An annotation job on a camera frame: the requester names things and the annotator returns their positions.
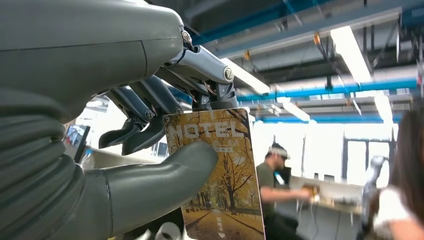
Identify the hotel key card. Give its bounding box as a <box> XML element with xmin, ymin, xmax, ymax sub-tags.
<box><xmin>162</xmin><ymin>107</ymin><xmax>267</xmax><ymax>240</ymax></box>

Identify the person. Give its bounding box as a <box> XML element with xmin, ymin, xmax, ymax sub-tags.
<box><xmin>255</xmin><ymin>142</ymin><xmax>321</xmax><ymax>240</ymax></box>
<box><xmin>356</xmin><ymin>99</ymin><xmax>424</xmax><ymax>240</ymax></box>

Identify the black monitor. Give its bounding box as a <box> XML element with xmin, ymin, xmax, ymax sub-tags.
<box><xmin>62</xmin><ymin>124</ymin><xmax>91</xmax><ymax>164</ymax></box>

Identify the ceiling light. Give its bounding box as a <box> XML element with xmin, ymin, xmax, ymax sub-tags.
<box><xmin>330</xmin><ymin>25</ymin><xmax>374</xmax><ymax>84</ymax></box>
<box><xmin>282</xmin><ymin>101</ymin><xmax>312</xmax><ymax>122</ymax></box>
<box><xmin>220</xmin><ymin>57</ymin><xmax>272</xmax><ymax>95</ymax></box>
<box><xmin>374</xmin><ymin>94</ymin><xmax>394</xmax><ymax>123</ymax></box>

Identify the blue ceiling pipe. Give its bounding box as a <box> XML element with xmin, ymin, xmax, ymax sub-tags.
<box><xmin>258</xmin><ymin>113</ymin><xmax>403</xmax><ymax>124</ymax></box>
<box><xmin>236</xmin><ymin>78</ymin><xmax>419</xmax><ymax>103</ymax></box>

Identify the background table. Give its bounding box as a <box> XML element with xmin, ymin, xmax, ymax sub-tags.
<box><xmin>274</xmin><ymin>175</ymin><xmax>365</xmax><ymax>216</ymax></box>

